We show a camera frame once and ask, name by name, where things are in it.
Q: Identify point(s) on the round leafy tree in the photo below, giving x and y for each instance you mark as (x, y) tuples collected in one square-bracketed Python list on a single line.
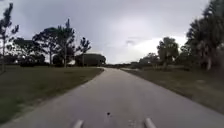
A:
[(167, 49)]

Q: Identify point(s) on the grass field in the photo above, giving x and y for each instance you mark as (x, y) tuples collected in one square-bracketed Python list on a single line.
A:
[(36, 81)]

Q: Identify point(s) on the robot's own part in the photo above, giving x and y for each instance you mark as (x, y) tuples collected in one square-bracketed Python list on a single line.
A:
[(78, 124), (149, 123)]

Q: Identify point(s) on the thin tall tree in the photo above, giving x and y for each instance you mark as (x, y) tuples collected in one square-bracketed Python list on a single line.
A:
[(4, 30)]

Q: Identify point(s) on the dark building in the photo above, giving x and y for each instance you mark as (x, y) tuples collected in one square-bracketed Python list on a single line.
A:
[(90, 60)]

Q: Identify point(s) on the dense stand of trees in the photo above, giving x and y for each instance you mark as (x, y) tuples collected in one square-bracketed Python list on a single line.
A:
[(208, 36)]

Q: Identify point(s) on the group of tall trees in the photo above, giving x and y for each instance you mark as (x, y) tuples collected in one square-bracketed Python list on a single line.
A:
[(55, 41)]

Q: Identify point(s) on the grey concrete path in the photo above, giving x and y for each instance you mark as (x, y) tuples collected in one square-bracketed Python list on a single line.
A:
[(116, 96)]

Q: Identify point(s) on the grass verge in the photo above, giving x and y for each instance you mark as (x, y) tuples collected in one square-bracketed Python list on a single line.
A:
[(186, 83)]

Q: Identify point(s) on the low distant tree line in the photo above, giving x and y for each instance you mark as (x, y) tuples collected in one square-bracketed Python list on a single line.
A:
[(140, 62)]

